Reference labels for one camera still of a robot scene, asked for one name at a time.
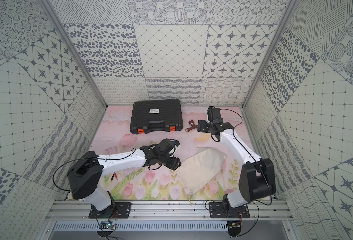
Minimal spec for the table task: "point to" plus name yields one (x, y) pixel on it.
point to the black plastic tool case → (156, 114)
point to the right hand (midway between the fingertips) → (206, 127)
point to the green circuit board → (107, 225)
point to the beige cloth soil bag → (200, 168)
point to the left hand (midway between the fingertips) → (178, 158)
